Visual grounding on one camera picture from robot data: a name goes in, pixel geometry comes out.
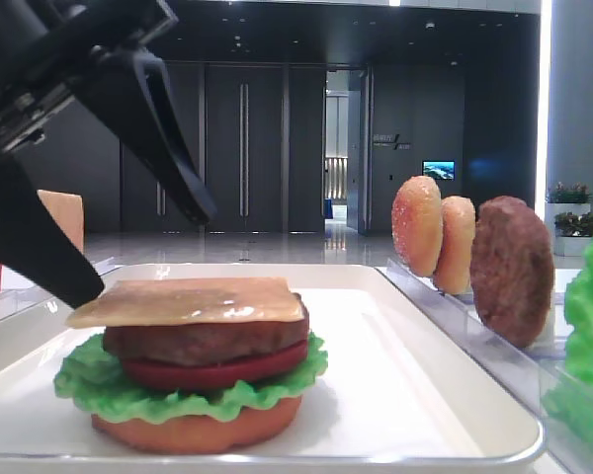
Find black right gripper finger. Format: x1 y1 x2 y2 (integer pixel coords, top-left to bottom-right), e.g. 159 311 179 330
0 156 104 308

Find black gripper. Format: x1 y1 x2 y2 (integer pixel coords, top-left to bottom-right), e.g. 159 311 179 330
0 1 216 224

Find orange cheese slice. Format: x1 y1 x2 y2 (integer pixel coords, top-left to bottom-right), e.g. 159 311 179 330
37 190 85 253
66 276 304 329

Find green lettuce leaf on tray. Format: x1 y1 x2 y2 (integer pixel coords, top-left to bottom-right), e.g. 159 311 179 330
53 333 328 425

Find brown meat patty on tray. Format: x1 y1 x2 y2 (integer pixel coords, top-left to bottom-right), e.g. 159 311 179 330
103 301 309 368

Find red tomato slice in burger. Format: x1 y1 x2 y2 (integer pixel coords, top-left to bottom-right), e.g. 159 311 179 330
121 340 308 392

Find brown meat patty standing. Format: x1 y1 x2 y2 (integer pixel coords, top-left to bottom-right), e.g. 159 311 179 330
470 196 554 348

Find green lettuce leaf standing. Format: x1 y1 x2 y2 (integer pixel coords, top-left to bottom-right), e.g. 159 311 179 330
544 239 593 436

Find dark double door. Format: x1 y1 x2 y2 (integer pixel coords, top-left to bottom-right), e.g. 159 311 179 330
120 61 327 234

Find bottom bun in burger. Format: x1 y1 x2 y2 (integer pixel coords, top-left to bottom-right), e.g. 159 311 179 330
91 397 301 454

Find sesame bun top standing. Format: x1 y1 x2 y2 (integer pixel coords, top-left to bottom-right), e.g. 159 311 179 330
391 176 443 277

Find plain bun half standing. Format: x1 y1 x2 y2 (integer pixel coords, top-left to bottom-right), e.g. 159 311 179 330
432 196 475 295

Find potted plants with planter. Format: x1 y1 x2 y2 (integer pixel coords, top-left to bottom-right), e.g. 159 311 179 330
545 182 593 257

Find small wall screen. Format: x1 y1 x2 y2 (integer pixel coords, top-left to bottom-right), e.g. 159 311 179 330
422 161 456 181

